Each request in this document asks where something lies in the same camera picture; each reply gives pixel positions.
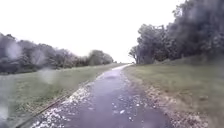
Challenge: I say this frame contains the row of trees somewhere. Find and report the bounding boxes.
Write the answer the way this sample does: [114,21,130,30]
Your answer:
[0,32,115,76]

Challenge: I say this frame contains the grass field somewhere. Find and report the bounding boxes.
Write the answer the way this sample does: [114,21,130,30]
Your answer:
[0,62,127,128]

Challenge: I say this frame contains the wet grey asphalt path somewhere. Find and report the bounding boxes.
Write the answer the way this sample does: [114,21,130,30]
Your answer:
[29,63,174,128]

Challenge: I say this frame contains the grass slope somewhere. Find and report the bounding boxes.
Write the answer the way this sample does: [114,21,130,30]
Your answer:
[122,54,224,128]

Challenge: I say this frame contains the wood of dark trees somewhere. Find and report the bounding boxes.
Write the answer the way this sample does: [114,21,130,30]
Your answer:
[128,0,224,65]

